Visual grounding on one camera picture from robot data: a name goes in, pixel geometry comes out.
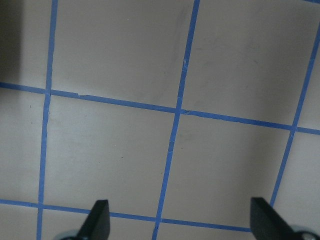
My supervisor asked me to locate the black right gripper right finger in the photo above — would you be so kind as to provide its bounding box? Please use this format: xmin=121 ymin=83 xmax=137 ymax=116
xmin=250 ymin=197 xmax=303 ymax=240

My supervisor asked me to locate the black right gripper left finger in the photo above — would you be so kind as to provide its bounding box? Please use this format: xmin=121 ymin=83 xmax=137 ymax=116
xmin=75 ymin=199 xmax=111 ymax=240

